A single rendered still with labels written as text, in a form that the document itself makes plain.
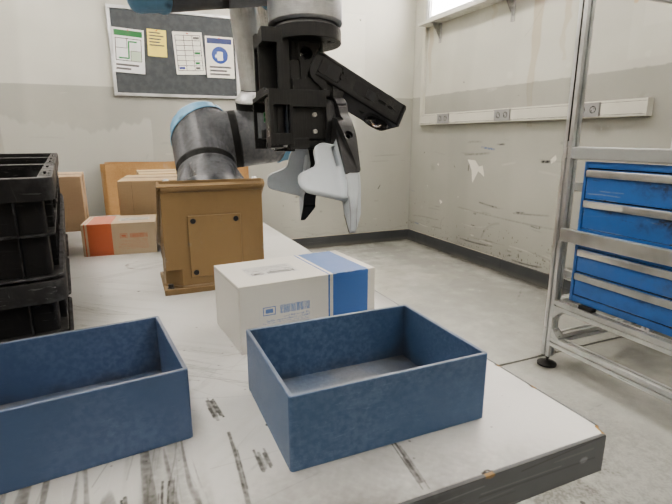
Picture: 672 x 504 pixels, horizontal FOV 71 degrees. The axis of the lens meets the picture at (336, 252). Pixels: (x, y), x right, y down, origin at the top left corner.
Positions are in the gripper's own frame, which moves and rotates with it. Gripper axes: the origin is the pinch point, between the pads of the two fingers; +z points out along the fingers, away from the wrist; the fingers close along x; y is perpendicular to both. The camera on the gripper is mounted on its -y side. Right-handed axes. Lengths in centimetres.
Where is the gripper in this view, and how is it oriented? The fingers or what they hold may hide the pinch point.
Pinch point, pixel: (330, 226)
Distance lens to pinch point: 52.2
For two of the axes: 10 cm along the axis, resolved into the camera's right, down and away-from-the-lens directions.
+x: 3.8, 1.5, -9.1
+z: 0.3, 9.9, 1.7
